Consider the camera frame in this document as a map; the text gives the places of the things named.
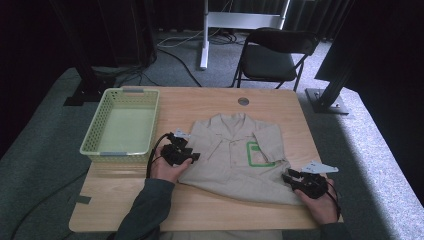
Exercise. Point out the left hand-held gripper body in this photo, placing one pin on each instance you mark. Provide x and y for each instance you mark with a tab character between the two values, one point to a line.
175	155

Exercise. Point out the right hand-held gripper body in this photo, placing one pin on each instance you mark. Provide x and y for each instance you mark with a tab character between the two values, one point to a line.
313	185

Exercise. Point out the beige shirt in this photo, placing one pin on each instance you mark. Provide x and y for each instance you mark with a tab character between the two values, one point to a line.
233	166

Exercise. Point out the person's left hand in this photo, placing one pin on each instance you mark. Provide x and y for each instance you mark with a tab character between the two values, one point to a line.
166	171

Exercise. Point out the person's right hand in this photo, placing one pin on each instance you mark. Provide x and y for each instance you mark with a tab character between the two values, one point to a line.
321	208

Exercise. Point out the light green plastic basket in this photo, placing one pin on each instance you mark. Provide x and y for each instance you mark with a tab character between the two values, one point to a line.
126	130

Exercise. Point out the grey round table grommet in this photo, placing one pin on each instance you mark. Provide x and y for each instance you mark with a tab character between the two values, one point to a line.
243	101

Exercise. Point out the grey tape strip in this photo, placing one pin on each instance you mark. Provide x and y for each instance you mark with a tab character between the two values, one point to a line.
83	199

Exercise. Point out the black metal stand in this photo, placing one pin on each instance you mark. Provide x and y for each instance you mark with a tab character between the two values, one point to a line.
88	83

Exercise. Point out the black folding chair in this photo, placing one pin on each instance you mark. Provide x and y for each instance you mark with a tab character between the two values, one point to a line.
270	61

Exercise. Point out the dark curtain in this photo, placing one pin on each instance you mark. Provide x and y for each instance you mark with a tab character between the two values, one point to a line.
133	30

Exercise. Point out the black stand with base plate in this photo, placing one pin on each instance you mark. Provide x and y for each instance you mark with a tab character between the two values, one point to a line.
328	96

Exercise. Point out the white metal stand frame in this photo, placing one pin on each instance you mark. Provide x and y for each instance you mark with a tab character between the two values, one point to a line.
233	20

